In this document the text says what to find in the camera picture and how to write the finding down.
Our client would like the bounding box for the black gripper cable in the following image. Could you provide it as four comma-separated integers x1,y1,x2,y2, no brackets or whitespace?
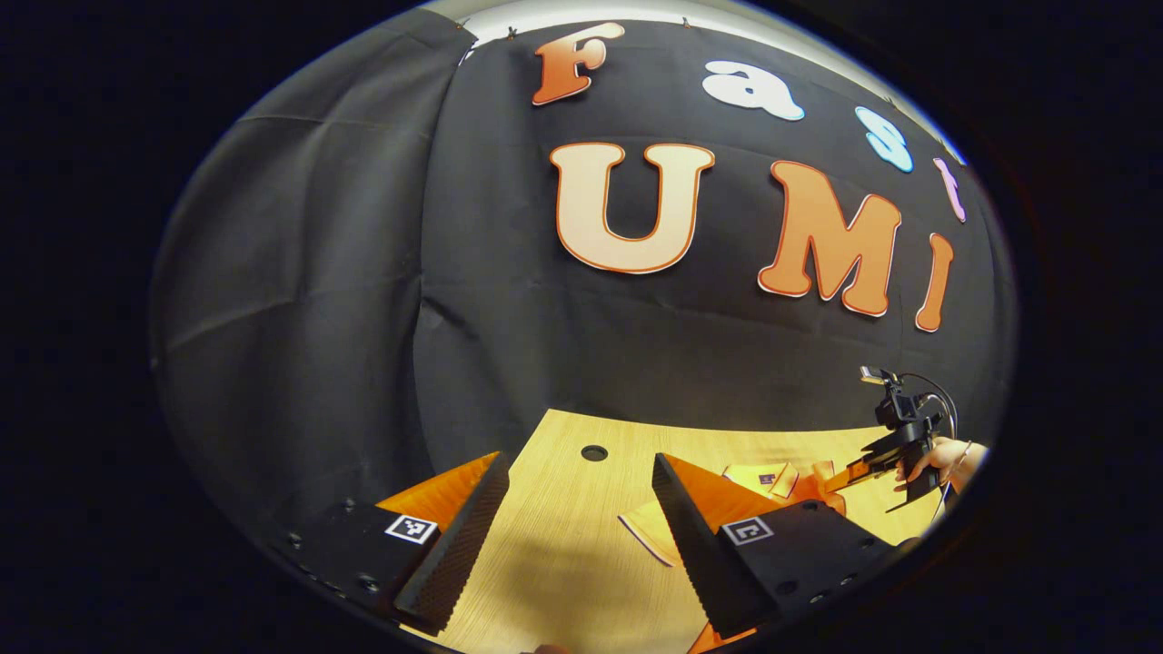
895,371,961,523

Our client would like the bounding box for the orange T-shirt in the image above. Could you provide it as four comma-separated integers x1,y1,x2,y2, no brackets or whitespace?
618,459,850,654

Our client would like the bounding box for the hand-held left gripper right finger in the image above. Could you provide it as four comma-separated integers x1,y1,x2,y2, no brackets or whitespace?
651,451,920,641

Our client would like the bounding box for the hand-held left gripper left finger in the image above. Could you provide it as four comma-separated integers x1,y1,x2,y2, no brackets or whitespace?
259,451,512,637

